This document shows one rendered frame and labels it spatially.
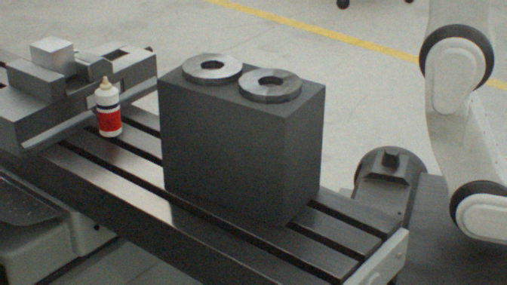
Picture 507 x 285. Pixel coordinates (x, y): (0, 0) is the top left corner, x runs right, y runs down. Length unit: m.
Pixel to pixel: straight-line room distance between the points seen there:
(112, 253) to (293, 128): 0.54
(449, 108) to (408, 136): 1.78
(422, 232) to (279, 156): 0.76
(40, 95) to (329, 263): 0.60
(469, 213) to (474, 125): 0.19
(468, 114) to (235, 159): 0.61
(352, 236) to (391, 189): 0.73
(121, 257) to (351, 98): 2.23
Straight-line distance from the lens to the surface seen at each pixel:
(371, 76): 3.72
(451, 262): 1.63
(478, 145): 1.53
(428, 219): 1.74
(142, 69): 1.43
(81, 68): 1.34
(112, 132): 1.30
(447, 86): 1.42
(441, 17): 1.42
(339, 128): 3.22
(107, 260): 1.39
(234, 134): 1.02
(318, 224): 1.08
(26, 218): 1.23
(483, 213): 1.56
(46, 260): 1.30
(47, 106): 1.29
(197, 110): 1.04
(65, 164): 1.24
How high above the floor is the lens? 1.58
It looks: 31 degrees down
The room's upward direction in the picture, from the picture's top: straight up
